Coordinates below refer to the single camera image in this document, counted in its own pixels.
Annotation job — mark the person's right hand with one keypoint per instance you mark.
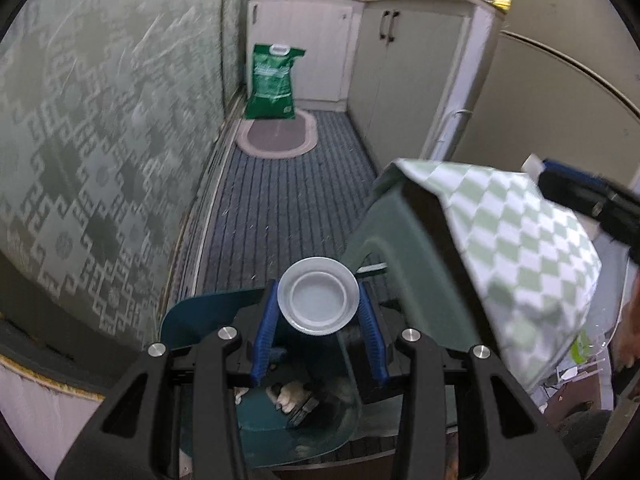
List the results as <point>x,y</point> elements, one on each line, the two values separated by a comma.
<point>631,345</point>

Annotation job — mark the green rice bag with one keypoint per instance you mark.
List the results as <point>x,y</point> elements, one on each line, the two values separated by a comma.
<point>272,85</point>

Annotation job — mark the oval grey floor mat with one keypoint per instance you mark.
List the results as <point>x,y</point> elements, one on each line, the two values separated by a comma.
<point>275,135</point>

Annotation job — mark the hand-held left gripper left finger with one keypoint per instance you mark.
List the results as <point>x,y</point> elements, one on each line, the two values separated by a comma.
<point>262,340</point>

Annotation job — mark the white refrigerator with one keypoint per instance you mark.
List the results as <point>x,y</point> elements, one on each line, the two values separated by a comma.
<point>550,85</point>

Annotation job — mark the clear plastic lid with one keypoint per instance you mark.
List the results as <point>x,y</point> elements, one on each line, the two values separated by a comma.
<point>317,295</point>

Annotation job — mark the green white checkered tablecloth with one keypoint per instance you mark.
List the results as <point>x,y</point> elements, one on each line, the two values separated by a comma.
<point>525,260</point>

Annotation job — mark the striped grey floor rug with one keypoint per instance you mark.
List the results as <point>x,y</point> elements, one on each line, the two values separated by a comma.
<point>280,210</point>

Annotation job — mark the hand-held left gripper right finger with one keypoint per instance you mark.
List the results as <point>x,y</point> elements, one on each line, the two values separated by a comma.
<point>375,345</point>

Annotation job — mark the small white paper piece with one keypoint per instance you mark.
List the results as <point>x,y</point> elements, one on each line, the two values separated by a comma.
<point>532,164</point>

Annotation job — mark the green plastic item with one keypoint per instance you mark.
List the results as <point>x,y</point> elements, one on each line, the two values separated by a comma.
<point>582,347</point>

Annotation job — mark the white folded rack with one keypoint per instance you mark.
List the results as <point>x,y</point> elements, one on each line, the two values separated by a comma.
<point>452,135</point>

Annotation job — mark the teal waste bin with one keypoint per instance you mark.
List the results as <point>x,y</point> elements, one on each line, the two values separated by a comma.
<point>210,310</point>

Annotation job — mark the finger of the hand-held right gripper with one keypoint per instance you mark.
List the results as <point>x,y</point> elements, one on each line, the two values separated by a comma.
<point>575,195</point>
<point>570,170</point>

